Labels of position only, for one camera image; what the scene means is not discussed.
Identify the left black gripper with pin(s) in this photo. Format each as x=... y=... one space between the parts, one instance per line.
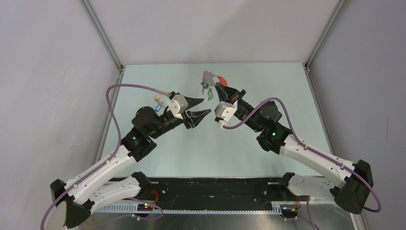
x=194 y=118

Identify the key with green tag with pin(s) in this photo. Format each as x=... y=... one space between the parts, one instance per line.
x=210 y=94

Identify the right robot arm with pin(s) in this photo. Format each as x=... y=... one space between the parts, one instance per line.
x=347 y=183

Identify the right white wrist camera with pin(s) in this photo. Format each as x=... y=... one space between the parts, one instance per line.
x=224 y=112

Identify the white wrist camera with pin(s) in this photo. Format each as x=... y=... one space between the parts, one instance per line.
x=224 y=112
x=177 y=105

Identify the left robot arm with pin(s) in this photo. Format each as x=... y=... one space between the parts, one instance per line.
x=87 y=192

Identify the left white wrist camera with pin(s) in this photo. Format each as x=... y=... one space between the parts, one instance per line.
x=177 y=105

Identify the key with yellow tag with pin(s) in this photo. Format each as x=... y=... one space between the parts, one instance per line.
x=158 y=97

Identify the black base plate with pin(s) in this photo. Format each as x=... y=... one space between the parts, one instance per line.
x=216 y=193

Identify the grey slotted cable duct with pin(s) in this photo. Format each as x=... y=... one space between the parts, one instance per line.
x=140 y=208

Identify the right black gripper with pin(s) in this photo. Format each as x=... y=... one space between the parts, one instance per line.
x=225 y=94

